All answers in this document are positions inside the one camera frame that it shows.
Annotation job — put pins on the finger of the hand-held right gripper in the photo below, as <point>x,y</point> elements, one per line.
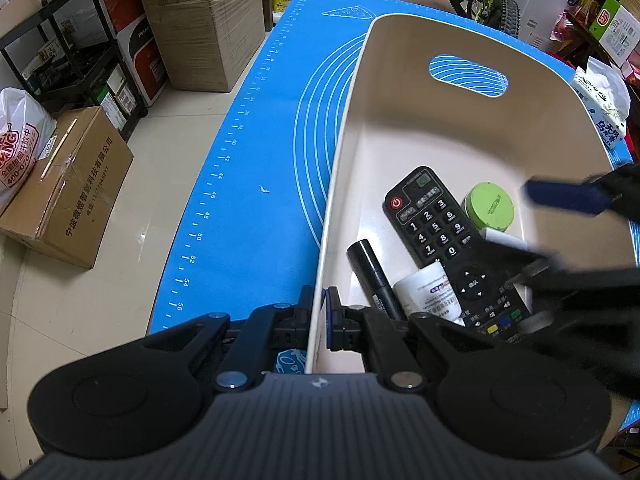
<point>565,195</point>
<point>525,262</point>

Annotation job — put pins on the white tissue box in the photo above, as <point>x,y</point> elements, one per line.
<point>602,110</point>

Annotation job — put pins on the white pill bottle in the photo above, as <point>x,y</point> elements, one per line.
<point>430,290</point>

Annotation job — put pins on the beige plastic basket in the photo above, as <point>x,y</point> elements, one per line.
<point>400,130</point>

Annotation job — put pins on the red and white appliance box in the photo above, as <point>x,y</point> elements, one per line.
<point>145,60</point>

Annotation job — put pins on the red-printed white plastic bag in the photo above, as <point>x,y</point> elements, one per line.
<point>20,150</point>

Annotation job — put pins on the white freezer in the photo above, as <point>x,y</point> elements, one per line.
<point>545,30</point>

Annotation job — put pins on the taped brown cardboard box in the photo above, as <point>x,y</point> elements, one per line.
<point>215,40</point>

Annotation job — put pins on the green and white carton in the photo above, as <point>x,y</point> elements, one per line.
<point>617,30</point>

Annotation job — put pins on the white charger adapter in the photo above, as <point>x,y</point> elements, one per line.
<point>500,238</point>

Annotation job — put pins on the green round tin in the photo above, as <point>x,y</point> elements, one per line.
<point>490,205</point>

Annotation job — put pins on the flat brown cardboard box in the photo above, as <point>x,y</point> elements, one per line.
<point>70,185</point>

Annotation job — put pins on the blue silicone mat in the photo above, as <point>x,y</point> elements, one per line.
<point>270,185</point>

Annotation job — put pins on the black metal cart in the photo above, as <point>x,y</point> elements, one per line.
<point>75,60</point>

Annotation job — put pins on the black marker pen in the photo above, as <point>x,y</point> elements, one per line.
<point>370,270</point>

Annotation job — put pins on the black remote control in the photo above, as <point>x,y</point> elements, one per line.
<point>435,220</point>

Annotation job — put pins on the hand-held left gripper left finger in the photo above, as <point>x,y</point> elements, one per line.
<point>292,320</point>

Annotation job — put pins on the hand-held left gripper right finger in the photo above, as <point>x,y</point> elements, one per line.
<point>331,320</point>

